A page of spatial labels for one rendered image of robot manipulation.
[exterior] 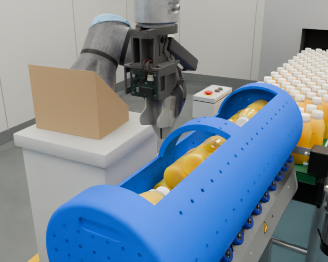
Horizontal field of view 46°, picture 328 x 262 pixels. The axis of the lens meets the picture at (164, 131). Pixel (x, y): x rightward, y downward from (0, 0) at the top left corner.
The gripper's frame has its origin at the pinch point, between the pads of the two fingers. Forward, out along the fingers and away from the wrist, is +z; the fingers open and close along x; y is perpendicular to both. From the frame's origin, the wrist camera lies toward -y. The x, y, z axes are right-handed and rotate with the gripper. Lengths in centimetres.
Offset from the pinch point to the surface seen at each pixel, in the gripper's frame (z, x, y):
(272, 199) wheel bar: 37, 11, -47
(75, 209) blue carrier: 8.1, -5.2, 20.0
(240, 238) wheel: 33.2, 10.9, -18.5
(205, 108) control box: 23, -28, -81
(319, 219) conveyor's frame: 77, 20, -107
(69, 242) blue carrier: 15.6, -7.6, 19.9
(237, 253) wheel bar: 36.7, 10.9, -17.0
